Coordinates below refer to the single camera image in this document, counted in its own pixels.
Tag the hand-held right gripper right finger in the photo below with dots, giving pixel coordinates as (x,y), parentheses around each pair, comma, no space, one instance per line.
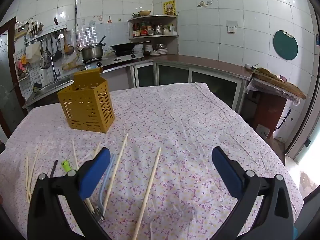
(227,172)

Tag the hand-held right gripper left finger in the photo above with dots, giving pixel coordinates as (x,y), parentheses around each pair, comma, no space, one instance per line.
(96,172)

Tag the yellow perforated utensil holder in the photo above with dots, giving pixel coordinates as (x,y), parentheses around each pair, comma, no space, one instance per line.
(87,105)

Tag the curved wooden chopstick at right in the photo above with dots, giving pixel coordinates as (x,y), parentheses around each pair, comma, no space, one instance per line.
(110,170)

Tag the floral tablecloth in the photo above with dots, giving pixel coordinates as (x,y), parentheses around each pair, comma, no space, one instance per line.
(175,130)

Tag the small table with plastic cover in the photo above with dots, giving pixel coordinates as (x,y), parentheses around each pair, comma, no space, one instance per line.
(272,102)

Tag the steel kitchen sink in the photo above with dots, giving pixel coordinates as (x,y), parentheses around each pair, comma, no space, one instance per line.
(50,87)

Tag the kitchen counter cabinet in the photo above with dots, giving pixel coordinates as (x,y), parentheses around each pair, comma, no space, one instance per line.
(187,77)

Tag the wooden cutting board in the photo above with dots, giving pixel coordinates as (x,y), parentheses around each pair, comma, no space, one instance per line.
(277,81)

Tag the white soap dispenser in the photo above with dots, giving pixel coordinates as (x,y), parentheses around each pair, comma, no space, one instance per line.
(44,76)

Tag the steel gas stove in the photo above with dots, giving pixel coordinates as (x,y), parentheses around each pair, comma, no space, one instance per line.
(115,58)

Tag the steel kitchen faucet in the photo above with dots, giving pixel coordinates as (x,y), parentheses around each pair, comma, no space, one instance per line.
(51,62)

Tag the steel cooking pot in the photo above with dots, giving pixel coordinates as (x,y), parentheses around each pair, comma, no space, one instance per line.
(92,51)

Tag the black wok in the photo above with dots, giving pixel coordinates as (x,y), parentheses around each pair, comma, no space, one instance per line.
(123,47)

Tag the stack of white plates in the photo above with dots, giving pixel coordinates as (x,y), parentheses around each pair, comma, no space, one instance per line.
(148,47)

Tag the white cloth bag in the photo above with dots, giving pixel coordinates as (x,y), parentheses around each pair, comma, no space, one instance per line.
(32,52)

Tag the round green cutting board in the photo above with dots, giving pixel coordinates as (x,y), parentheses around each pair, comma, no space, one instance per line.
(285,45)

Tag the steel utensil rack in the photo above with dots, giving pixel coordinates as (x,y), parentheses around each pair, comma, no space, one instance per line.
(45,33)

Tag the beige bowl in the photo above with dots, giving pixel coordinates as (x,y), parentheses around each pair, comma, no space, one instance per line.
(144,12)

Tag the corner wall shelf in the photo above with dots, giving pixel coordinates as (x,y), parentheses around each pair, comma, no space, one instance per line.
(152,37)

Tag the steel wall pipe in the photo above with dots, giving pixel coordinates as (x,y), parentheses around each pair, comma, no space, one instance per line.
(76,10)

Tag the yellow wall picture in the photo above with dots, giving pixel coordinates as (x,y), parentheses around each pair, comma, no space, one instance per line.
(169,7)

